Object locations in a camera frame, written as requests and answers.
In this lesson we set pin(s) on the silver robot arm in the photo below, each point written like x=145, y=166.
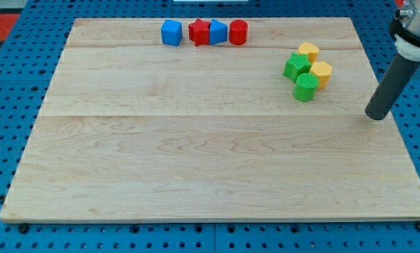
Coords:
x=406, y=23

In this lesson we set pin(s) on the yellow heart block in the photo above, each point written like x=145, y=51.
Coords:
x=309, y=49

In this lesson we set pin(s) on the wooden board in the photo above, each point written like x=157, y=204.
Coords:
x=135, y=131

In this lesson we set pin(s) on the red star block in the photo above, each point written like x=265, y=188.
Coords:
x=199, y=32

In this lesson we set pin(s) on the blue triangle block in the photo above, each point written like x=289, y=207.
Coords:
x=218, y=32

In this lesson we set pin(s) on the red cylinder block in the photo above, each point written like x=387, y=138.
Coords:
x=238, y=31

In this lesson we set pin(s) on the blue cube block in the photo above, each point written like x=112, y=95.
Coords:
x=171, y=32

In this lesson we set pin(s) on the green cylinder block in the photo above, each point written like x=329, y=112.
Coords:
x=305, y=87

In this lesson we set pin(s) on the green star block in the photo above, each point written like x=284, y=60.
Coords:
x=296, y=64

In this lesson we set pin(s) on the yellow hexagon block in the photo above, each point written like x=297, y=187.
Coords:
x=323, y=71

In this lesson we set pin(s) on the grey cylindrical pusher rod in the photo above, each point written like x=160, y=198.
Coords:
x=402, y=68

